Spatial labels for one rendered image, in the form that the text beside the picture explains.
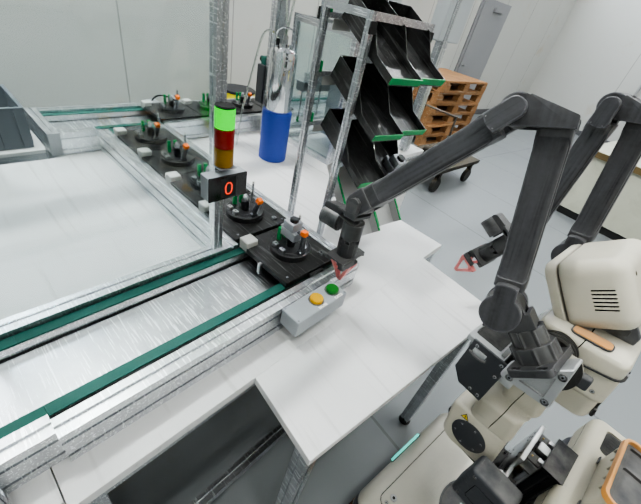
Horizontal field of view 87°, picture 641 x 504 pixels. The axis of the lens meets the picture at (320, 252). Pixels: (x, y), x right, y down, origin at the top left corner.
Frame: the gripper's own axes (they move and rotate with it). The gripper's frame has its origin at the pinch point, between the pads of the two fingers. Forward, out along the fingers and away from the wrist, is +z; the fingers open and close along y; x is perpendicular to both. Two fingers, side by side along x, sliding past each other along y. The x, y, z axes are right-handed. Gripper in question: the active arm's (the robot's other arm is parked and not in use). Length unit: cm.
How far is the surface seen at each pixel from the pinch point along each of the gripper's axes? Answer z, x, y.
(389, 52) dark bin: -55, -24, -34
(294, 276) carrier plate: 5.0, -11.7, 6.4
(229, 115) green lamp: -38, -31, 18
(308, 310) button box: 6.4, 0.2, 12.0
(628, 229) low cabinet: 87, 98, -448
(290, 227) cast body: -5.5, -21.6, 0.7
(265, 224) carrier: 4.2, -38.3, -3.9
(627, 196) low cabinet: 54, 77, -451
